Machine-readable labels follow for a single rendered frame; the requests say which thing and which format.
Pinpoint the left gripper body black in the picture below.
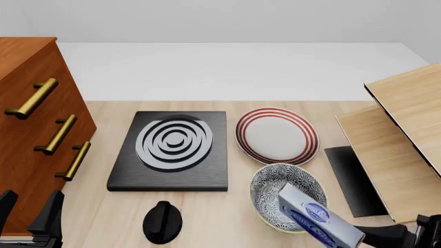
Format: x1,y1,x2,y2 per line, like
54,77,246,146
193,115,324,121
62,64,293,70
0,231,65,248

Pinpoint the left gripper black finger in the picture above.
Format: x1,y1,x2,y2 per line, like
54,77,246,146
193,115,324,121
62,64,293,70
0,189,19,234
27,189,65,238

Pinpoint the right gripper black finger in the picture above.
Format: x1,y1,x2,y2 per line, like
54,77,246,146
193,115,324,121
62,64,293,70
353,223,415,248

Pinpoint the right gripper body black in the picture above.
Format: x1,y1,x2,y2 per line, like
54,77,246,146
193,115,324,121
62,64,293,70
411,213,441,248

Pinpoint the cream cheese box blue print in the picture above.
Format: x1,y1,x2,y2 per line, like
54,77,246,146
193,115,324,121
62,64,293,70
277,182,367,248

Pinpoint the patterned blue-white bowl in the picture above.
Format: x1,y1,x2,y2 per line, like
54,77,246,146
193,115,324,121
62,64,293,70
249,163,329,235

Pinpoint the pale wooden rack black inside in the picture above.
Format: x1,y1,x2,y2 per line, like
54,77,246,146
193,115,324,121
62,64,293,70
324,62,441,224

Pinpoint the round black stove knob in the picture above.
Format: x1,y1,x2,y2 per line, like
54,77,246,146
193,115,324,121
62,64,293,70
142,200,184,246

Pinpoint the wooden cabinet red-brown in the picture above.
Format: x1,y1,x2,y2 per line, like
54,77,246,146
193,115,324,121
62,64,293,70
0,37,98,236

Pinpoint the flat black stove plate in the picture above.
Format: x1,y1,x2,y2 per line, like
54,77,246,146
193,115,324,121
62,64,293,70
106,110,229,193

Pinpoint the white plate with red rings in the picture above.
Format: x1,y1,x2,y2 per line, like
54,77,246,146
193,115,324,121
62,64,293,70
234,107,321,167

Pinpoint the brass drawer handle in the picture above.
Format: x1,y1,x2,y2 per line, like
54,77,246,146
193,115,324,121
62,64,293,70
3,77,59,121
33,114,78,156
54,141,92,182

